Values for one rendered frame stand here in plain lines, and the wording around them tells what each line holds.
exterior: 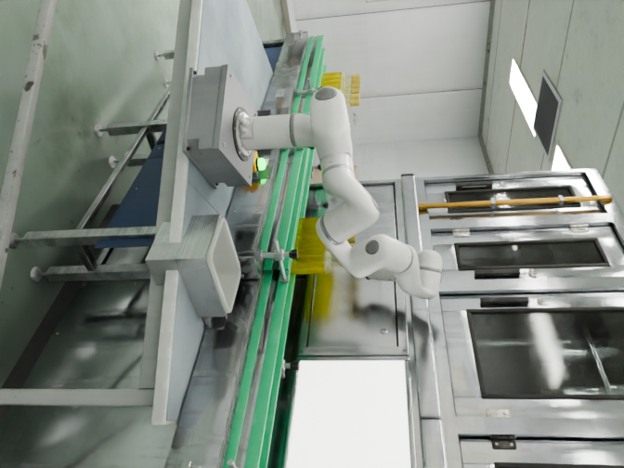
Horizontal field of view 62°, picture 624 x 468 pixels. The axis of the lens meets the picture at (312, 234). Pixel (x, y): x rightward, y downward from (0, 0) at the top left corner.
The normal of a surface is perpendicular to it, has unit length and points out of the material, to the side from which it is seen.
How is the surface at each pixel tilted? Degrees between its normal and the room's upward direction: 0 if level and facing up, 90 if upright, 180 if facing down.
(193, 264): 90
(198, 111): 90
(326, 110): 96
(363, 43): 90
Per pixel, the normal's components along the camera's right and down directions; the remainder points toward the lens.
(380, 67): -0.08, 0.66
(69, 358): -0.13, -0.75
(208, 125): -0.15, -0.30
